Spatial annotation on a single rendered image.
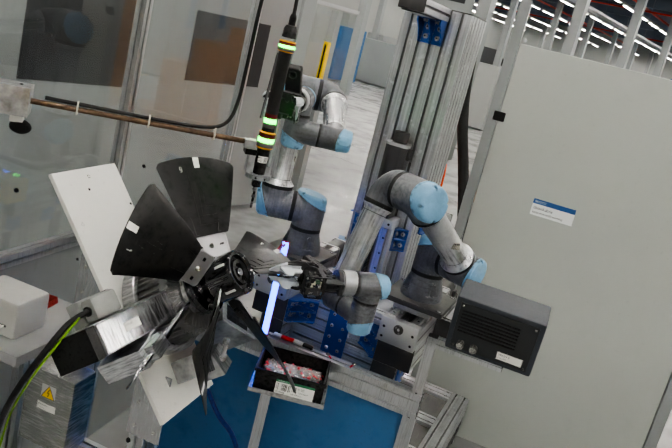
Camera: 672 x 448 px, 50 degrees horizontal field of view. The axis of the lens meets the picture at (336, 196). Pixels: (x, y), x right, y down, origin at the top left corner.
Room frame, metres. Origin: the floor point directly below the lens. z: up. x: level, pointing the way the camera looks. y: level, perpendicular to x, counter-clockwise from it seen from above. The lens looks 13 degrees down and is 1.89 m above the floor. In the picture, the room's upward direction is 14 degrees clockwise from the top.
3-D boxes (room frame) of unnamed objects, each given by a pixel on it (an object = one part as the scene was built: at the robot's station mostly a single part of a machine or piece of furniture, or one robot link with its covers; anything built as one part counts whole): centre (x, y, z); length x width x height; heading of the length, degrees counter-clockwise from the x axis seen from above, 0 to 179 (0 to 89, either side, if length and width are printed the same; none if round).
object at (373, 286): (2.02, -0.16, 1.17); 0.11 x 0.08 x 0.09; 111
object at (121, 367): (1.54, 0.38, 1.03); 0.15 x 0.10 x 0.14; 74
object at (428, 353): (2.05, -0.39, 0.96); 0.03 x 0.03 x 0.20; 74
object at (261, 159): (1.85, 0.21, 1.66); 0.04 x 0.04 x 0.46
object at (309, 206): (2.60, 0.09, 1.20); 0.13 x 0.12 x 0.14; 96
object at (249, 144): (1.85, 0.22, 1.50); 0.09 x 0.07 x 0.10; 109
